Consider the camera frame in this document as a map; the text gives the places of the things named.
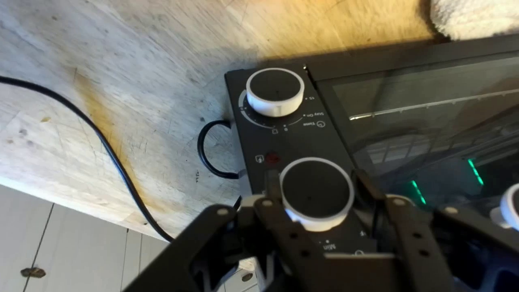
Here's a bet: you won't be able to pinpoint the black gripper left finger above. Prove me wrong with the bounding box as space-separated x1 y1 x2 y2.
124 179 328 292

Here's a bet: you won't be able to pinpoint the black toaster oven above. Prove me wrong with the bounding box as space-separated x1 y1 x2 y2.
224 36 519 292

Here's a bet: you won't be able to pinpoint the black power cable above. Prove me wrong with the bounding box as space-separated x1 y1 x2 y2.
0 75 177 244

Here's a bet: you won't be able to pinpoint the silver oven door handle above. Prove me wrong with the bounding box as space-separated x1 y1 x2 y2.
489 182 519 234

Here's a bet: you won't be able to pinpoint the beige folded cloth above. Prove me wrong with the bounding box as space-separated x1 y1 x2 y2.
429 0 519 43

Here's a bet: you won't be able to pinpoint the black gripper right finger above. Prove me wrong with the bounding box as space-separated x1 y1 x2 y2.
356 171 519 292

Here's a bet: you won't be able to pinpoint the white base kitchen cabinets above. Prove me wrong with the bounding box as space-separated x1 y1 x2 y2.
0 184 180 292

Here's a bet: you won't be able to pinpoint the black oven power cord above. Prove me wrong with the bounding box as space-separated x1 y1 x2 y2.
197 119 244 181

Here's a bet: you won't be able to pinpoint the white-rimmed black oven knob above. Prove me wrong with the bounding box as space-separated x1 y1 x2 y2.
245 67 307 119
278 156 357 228

